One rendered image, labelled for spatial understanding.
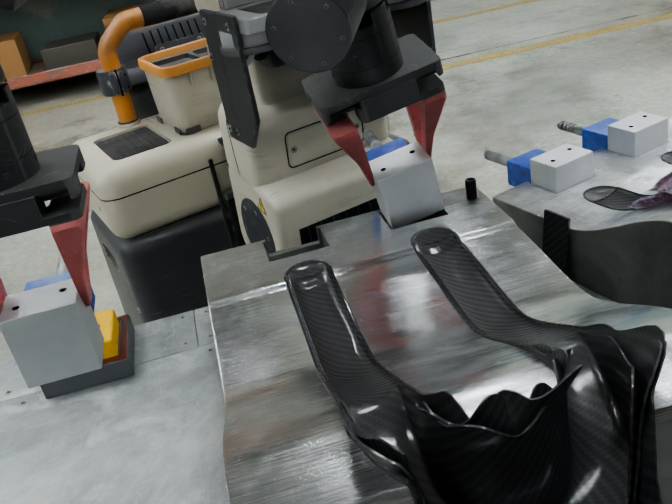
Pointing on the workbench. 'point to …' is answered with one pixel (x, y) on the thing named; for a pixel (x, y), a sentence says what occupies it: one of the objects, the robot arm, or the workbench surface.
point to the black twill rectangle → (556, 239)
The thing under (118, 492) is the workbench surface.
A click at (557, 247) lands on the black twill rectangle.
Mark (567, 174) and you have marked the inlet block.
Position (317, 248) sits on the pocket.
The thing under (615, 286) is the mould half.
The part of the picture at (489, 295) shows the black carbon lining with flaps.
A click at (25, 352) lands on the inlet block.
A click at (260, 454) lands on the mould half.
